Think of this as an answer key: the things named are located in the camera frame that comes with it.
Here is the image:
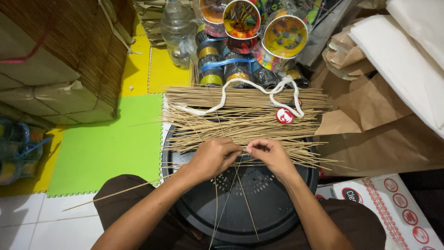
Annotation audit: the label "person's right hand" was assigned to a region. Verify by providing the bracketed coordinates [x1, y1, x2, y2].
[245, 138, 303, 182]

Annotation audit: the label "person's left hand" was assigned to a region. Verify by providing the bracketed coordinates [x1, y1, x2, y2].
[183, 137, 244, 182]

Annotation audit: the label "pile of thin bamboo sticks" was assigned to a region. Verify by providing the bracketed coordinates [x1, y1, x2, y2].
[160, 86, 358, 171]

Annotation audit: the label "pink plastic string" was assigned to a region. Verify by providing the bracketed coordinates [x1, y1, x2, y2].
[0, 24, 53, 65]

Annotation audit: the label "red and white round lid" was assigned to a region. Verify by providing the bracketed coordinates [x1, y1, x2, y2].
[276, 108, 295, 125]

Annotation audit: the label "white carton with red labels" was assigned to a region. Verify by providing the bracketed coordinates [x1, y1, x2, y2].
[315, 174, 444, 250]

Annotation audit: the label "short single bamboo stick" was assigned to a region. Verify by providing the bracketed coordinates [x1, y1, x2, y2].
[236, 163, 259, 241]

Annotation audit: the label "yellow foam floor mat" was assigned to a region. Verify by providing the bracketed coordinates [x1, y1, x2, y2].
[120, 14, 152, 98]
[0, 126, 66, 197]
[148, 47, 193, 95]

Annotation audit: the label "green foam floor mat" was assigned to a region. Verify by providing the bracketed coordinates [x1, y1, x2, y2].
[46, 94, 164, 198]

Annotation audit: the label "curved single bamboo stick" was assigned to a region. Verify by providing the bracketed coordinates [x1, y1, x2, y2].
[213, 176, 220, 241]

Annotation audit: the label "orange kite string spool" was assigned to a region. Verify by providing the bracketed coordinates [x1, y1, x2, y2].
[199, 0, 230, 37]

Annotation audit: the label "thin thread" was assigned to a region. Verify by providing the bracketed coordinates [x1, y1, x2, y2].
[208, 154, 245, 250]

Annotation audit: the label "long single bamboo stick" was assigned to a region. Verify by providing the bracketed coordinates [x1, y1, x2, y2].
[62, 174, 174, 212]

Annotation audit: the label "plastic bag of spools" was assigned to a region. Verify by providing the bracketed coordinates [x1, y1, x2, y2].
[0, 117, 53, 187]

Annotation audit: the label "bundle of black gold spools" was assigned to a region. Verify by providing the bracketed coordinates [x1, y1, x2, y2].
[194, 24, 310, 89]

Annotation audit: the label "yellow white-rimmed string spool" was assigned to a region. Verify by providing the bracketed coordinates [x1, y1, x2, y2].
[257, 15, 309, 72]

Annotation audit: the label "small white paper sheet stack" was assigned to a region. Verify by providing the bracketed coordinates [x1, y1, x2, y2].
[386, 0, 444, 71]

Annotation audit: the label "large paper-wrapped bamboo stick bundle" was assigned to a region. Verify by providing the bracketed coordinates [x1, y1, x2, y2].
[0, 0, 136, 126]

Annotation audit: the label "person's brown trousers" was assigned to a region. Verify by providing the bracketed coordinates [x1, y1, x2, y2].
[93, 174, 386, 250]

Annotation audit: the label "large white paper sheet stack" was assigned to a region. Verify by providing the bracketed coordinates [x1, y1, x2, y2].
[348, 15, 444, 139]

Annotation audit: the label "multicoloured white-rimmed string spool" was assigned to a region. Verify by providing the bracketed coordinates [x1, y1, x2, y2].
[223, 0, 262, 40]

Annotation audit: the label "black round perforated plastic tray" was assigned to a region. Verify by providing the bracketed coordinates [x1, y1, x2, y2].
[161, 124, 320, 246]

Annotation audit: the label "clear plastic bottle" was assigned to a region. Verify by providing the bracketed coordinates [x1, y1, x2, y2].
[160, 0, 197, 69]

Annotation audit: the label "stack of folded brown paper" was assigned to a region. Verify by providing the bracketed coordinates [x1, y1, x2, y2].
[133, 0, 195, 48]

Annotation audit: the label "scissors with black orange handles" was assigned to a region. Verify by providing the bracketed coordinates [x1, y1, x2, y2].
[265, 99, 302, 109]

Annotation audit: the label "white cord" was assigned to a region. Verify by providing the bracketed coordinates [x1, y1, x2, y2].
[179, 77, 305, 119]

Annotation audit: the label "brown paper sheets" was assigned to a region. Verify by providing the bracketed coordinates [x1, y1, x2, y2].
[310, 17, 444, 178]

